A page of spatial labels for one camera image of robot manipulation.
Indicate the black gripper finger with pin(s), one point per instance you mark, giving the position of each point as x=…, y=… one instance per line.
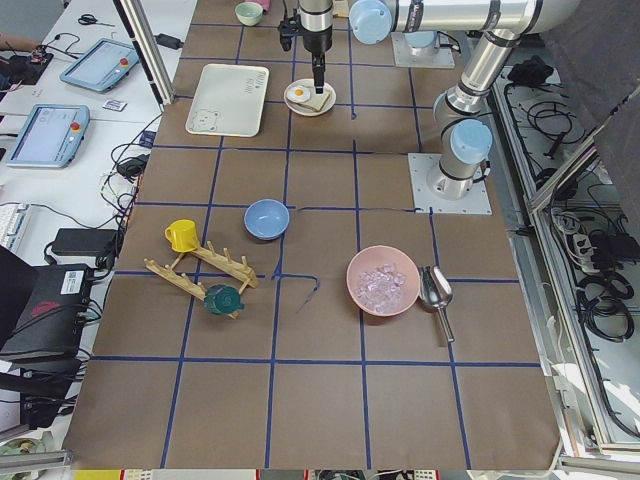
x=318, y=69

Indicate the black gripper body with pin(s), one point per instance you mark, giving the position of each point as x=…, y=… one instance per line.
x=317, y=42

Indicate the white round plate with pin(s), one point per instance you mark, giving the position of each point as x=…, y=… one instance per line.
x=308, y=82

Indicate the bread slice on plate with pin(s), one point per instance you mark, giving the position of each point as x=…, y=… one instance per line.
x=319, y=102

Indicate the wooden cutting board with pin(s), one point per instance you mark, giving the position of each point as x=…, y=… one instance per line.
x=341, y=9

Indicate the fake fried egg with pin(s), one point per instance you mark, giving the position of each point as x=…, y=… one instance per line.
x=298, y=94

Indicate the light green bowl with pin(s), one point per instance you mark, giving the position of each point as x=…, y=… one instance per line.
x=249, y=13

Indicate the cream bear serving tray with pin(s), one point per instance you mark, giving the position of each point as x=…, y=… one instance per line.
x=228, y=101

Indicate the small black adapter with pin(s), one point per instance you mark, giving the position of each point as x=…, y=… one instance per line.
x=169, y=41

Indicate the blue bowl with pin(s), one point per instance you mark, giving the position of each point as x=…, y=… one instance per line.
x=266, y=219

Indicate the far teach pendant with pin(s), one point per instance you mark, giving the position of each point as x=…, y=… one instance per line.
x=102, y=66

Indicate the teach pendant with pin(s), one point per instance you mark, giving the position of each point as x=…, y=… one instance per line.
x=50, y=137
x=102, y=66

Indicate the yellow mug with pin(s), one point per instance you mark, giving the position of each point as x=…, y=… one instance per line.
x=182, y=235

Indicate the wooden mug rack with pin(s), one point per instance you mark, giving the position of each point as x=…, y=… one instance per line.
x=241, y=271

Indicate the black scissors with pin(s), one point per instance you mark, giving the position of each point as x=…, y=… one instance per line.
x=89, y=19

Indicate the pink bowl with ice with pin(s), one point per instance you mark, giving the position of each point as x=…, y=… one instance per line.
x=383, y=280

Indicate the metal scoop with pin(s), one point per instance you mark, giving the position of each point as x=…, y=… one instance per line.
x=436, y=293

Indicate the dark green mug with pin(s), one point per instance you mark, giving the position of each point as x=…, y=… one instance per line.
x=223, y=300

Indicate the near teach pendant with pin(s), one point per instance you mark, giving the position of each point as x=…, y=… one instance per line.
x=50, y=137

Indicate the black power adapter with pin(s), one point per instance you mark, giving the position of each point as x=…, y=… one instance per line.
x=83, y=242

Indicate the black laptop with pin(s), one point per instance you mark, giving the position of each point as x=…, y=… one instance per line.
x=41, y=307

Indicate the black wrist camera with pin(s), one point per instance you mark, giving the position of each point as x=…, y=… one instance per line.
x=288, y=29

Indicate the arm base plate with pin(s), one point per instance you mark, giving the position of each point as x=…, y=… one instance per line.
x=434, y=192
x=444, y=59

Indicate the aluminium frame post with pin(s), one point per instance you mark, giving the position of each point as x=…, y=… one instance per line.
x=138, y=29

